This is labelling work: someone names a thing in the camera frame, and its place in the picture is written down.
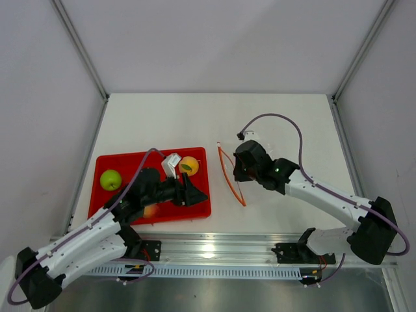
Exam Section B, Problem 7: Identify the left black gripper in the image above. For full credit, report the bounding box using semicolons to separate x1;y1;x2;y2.
143;172;208;207

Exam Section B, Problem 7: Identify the clear zip bag orange zipper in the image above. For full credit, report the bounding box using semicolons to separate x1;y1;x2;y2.
216;141;277;207

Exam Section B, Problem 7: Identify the orange peach with leaf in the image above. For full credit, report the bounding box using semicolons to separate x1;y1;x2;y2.
178;156;200;177

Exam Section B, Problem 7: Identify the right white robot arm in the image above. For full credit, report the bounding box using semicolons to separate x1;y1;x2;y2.
233;140;397;265

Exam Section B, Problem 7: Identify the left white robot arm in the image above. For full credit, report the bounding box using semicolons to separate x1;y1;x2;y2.
10;168;209;309

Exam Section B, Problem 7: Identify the small orange peach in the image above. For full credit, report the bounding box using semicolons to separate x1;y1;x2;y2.
142;205;159;218

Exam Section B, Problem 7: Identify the green apple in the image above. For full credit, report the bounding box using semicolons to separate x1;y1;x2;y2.
99;170;122;192

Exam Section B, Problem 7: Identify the red plastic tray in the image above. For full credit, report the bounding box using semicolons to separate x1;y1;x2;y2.
88;147;211;225

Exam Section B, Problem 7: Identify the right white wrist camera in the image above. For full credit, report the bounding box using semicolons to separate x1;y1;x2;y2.
237;130;259;142

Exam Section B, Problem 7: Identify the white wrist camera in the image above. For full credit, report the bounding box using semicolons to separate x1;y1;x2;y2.
237;130;259;142
161;153;181;178

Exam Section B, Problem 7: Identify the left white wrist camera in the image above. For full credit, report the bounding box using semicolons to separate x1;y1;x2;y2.
161;153;181;178

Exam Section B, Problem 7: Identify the aluminium front rail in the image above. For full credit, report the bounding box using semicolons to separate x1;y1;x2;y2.
44;233;399;268

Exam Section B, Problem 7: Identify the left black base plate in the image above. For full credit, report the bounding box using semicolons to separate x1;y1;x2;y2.
136;240;162;262

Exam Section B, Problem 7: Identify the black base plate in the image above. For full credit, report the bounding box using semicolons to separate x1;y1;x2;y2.
271;242;336;265
136;240;162;262

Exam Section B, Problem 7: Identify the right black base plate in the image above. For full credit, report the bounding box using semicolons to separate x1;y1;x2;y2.
271;242;336;265

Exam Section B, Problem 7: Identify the white slotted cable duct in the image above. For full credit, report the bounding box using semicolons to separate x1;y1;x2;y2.
86;263;302;280

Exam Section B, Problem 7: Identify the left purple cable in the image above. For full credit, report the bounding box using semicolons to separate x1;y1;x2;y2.
6;148;167;306

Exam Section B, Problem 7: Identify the right aluminium frame post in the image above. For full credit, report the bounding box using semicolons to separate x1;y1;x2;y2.
331;0;400;101

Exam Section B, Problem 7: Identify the aluminium frame post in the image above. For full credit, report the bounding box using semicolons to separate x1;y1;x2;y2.
331;0;400;101
50;0;109;101

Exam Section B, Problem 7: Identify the left aluminium frame post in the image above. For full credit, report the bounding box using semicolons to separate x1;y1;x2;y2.
50;0;109;101

